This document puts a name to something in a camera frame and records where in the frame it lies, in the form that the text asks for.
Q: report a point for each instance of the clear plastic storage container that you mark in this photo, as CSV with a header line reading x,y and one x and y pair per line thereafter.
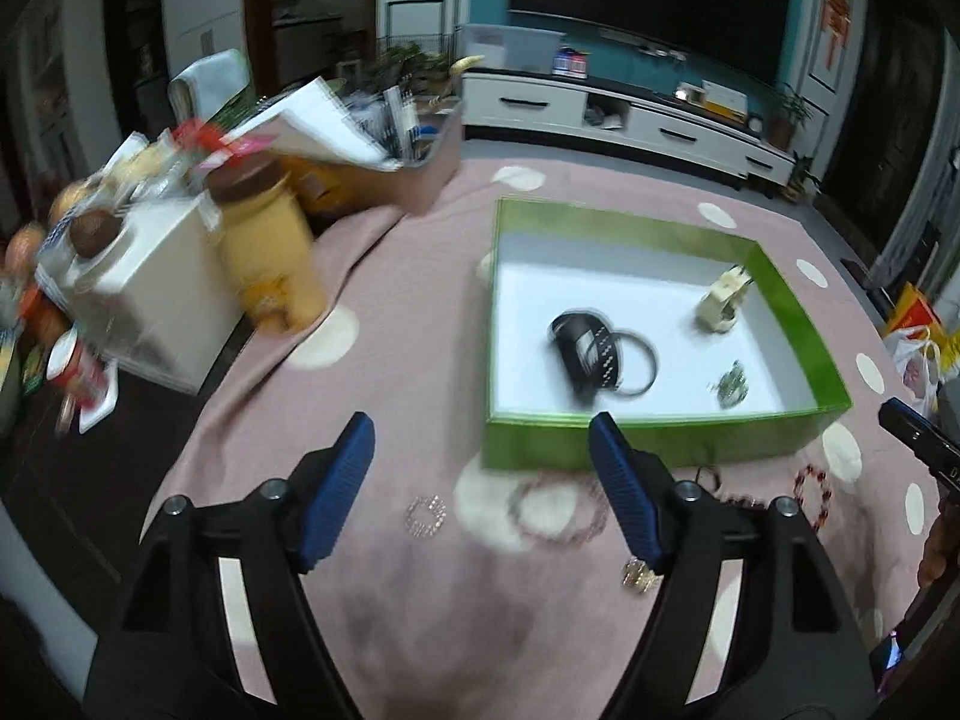
x,y
510,49

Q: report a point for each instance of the orange fruit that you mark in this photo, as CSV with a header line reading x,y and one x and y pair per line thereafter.
x,y
26,247

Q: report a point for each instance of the green cardboard box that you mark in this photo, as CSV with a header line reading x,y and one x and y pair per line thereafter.
x,y
540,446

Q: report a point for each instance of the person's right hand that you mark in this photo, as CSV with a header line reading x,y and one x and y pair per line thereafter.
x,y
941,547

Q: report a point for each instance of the pink dotted blanket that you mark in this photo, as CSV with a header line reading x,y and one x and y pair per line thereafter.
x,y
420,300

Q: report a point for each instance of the red snack package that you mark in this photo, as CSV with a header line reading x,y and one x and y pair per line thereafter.
x,y
79,375

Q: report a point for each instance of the red door decoration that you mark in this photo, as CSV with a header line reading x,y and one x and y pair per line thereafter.
x,y
834,15

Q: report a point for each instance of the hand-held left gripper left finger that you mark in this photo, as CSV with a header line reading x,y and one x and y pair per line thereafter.
x,y
341,495

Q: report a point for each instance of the small blue boxes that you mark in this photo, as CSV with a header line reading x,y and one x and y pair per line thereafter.
x,y
570,64

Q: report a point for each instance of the yellow flat box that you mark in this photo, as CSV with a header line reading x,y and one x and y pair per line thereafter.
x,y
724,99

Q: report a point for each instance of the white paper sheets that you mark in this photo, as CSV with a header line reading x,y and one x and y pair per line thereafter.
x,y
315,120

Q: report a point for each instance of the yellow jar with brown lid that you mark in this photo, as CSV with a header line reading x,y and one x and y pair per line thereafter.
x,y
262,247

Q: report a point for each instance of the green brooch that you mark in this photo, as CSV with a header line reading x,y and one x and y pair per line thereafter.
x,y
729,386

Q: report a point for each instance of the grey folded towel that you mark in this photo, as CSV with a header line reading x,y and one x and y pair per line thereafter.
x,y
210,82

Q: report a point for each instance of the black wrist watch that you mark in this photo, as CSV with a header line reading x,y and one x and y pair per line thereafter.
x,y
592,349

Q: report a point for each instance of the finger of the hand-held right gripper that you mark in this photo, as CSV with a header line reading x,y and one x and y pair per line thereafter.
x,y
922,439

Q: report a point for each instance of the white wrist watch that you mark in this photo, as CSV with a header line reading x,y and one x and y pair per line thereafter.
x,y
720,307

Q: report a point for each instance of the white television cabinet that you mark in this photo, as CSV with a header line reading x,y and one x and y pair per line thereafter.
x,y
540,101

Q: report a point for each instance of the planter with green plants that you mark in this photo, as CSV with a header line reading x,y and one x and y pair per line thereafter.
x,y
409,71

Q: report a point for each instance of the pink storage bin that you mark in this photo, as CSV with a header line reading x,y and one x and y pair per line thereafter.
x,y
420,172

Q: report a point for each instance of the orange shopping bag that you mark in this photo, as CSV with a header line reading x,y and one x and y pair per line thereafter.
x,y
919,311

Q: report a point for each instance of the white plastic bag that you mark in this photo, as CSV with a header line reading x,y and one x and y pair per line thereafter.
x,y
911,371

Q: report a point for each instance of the white box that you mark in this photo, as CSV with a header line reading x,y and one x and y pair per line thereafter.
x,y
157,292

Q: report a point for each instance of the tall potted plant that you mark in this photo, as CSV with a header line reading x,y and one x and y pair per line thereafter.
x,y
787,112

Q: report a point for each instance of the gold brooch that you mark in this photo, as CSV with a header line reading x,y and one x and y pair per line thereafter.
x,y
641,577

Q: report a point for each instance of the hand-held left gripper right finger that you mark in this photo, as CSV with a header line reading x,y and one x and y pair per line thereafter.
x,y
622,495

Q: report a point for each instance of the small potted plant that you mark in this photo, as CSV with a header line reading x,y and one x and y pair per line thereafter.
x,y
802,176

